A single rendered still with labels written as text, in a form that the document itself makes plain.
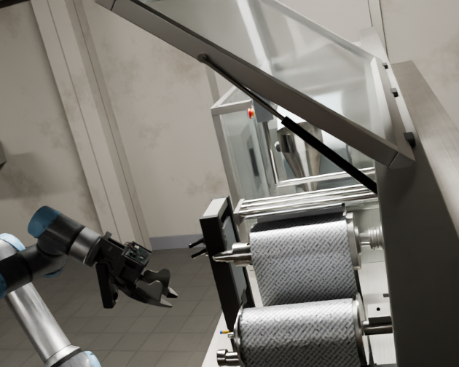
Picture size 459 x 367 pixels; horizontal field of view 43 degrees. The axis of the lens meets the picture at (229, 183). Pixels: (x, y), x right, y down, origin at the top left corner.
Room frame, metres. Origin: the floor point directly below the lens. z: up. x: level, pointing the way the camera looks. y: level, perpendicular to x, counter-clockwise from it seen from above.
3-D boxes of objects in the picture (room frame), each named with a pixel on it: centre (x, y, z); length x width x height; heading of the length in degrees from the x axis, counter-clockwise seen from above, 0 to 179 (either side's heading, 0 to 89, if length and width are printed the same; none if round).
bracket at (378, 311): (1.06, -0.25, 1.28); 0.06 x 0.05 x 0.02; 75
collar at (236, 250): (1.38, 0.00, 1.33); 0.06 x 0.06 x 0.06; 75
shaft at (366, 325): (1.06, -0.24, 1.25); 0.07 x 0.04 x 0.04; 75
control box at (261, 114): (1.66, -0.13, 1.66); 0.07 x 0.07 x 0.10; 1
